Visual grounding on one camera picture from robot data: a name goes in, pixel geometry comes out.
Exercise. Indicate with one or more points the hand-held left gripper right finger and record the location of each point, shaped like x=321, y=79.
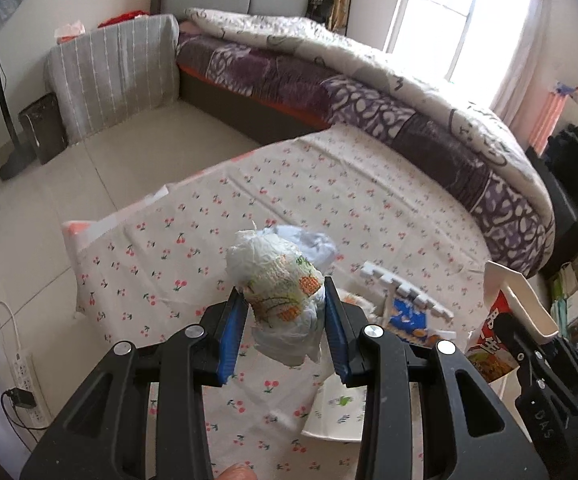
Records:
x=336, y=340

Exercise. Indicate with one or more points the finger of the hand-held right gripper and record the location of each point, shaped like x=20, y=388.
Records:
x=521, y=345

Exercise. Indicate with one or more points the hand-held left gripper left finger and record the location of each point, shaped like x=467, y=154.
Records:
x=231, y=340

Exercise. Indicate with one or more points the white plastic bin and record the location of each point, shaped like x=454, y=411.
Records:
x=524, y=300

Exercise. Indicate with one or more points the white plastic bag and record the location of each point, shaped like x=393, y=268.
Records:
x=279, y=280

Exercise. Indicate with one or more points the person's left hand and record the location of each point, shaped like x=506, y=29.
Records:
x=236, y=472

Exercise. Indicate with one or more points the red printed bag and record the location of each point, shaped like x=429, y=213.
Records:
x=491, y=345

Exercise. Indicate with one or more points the blue snack packet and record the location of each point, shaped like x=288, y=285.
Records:
x=411, y=322

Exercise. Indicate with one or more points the black cabinet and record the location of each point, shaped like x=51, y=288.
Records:
x=564, y=225

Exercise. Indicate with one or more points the black bag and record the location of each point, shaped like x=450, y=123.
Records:
x=574, y=160

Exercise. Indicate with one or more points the white power strip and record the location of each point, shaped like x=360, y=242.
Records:
x=23, y=375

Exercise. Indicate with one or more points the pink striped cloth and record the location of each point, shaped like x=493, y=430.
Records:
x=546, y=120

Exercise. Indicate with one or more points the purple patterned bed sheet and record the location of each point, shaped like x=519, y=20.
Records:
x=279, y=80

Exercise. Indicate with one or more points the bed with patterned quilt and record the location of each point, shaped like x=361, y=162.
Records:
x=369, y=60

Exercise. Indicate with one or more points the small black bin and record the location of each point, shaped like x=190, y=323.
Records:
x=41, y=130

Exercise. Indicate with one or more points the pale pink curtain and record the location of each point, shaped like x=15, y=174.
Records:
x=524, y=60

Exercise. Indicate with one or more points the grey striped cloth cover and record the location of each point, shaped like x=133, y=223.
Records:
x=114, y=75

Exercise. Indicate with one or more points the pink pillow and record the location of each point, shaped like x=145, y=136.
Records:
x=188, y=27

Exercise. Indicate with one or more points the black backpack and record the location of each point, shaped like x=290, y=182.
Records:
x=321, y=2

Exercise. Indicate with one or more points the red cloth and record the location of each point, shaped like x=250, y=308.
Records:
x=119, y=19

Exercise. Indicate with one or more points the window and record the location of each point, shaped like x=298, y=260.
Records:
x=439, y=10

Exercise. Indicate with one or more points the pink tissue pack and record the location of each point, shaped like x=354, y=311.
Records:
x=69, y=30

